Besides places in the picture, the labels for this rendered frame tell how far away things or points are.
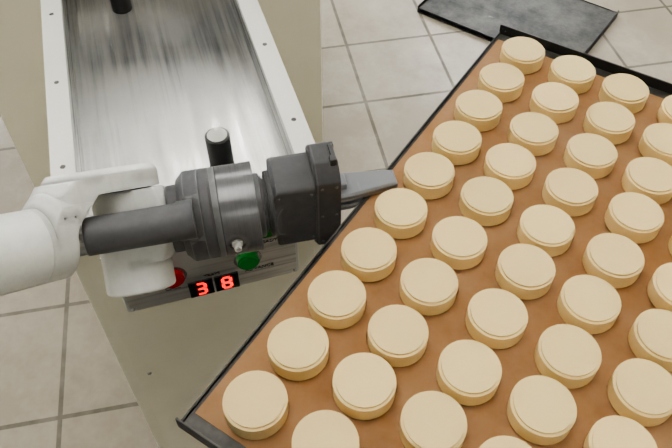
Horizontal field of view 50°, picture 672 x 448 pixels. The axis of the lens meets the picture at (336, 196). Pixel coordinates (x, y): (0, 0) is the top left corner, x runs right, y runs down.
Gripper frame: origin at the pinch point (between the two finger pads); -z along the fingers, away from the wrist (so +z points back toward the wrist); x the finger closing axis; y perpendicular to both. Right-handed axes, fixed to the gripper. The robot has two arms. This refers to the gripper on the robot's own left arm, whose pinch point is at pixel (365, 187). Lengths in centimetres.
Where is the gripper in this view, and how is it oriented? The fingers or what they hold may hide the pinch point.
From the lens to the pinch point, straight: 71.9
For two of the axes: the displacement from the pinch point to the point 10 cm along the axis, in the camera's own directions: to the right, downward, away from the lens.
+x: 0.0, -6.5, -7.6
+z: -9.8, 1.6, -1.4
